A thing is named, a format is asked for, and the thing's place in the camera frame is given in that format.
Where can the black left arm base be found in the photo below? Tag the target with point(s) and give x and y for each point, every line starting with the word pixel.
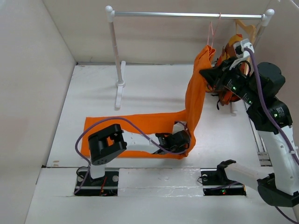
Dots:
pixel 103 186

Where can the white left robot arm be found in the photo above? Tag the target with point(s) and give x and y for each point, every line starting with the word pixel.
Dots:
pixel 111 142

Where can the pink wire hanger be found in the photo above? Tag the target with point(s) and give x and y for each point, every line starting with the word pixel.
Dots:
pixel 212 31

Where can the orange camouflage garment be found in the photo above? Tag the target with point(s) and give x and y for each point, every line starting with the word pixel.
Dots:
pixel 226 96

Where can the white clothes rack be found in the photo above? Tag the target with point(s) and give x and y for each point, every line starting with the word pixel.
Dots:
pixel 120 65

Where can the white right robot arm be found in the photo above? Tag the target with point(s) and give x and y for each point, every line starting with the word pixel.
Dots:
pixel 271 118

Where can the orange trousers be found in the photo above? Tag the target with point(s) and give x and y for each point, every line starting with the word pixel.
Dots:
pixel 163 122

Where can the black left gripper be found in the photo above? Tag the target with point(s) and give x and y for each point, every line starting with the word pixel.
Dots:
pixel 180 149

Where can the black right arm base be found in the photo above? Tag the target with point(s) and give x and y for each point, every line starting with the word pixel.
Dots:
pixel 214 184

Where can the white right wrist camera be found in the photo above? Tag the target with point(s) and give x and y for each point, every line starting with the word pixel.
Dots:
pixel 241 53

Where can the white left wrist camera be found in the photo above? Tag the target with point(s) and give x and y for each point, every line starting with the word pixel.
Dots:
pixel 179 126

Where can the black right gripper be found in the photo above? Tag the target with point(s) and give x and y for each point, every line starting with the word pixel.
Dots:
pixel 219 75

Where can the wooden hanger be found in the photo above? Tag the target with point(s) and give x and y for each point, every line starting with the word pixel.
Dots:
pixel 250 30

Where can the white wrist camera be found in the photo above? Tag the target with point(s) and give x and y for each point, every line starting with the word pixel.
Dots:
pixel 179 126
pixel 241 53

